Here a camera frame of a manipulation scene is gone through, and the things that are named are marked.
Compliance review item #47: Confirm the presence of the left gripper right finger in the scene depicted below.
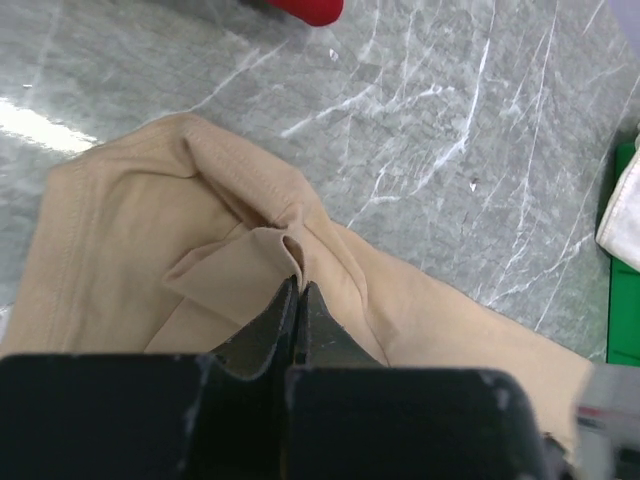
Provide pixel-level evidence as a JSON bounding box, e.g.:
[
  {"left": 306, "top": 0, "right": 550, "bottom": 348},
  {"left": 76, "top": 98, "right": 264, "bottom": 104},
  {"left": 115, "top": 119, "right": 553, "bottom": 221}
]
[{"left": 294, "top": 282, "right": 382, "bottom": 368}]

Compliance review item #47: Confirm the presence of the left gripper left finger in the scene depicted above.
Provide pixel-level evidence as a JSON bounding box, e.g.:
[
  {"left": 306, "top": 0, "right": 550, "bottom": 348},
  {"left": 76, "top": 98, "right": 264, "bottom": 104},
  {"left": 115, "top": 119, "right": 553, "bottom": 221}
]
[{"left": 211, "top": 276, "right": 299, "bottom": 382}]

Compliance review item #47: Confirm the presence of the beige t shirt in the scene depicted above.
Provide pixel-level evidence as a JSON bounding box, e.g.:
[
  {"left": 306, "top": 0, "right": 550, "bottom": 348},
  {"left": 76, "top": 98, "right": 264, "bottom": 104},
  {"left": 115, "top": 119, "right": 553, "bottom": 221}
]
[{"left": 1, "top": 114, "right": 592, "bottom": 479}]

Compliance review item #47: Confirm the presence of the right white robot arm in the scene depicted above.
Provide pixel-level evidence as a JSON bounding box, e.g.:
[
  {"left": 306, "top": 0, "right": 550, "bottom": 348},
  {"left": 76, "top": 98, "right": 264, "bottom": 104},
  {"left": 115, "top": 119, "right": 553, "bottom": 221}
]
[{"left": 576, "top": 364, "right": 639, "bottom": 480}]

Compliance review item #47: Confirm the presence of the green plastic tray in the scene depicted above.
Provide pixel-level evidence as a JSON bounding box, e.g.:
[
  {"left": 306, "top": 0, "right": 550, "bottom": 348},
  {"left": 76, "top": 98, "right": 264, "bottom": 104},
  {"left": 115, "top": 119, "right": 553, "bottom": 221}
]
[{"left": 602, "top": 142, "right": 640, "bottom": 367}]

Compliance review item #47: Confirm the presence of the white t shirt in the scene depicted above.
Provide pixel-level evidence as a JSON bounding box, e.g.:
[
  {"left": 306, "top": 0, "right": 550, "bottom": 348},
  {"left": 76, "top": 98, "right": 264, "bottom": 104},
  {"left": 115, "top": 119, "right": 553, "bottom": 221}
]
[{"left": 596, "top": 135, "right": 639, "bottom": 271}]

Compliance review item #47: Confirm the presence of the folded red t shirt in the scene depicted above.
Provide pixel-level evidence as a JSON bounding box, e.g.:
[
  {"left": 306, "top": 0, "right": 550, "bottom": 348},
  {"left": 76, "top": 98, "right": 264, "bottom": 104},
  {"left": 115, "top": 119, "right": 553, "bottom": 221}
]
[{"left": 267, "top": 0, "right": 344, "bottom": 27}]

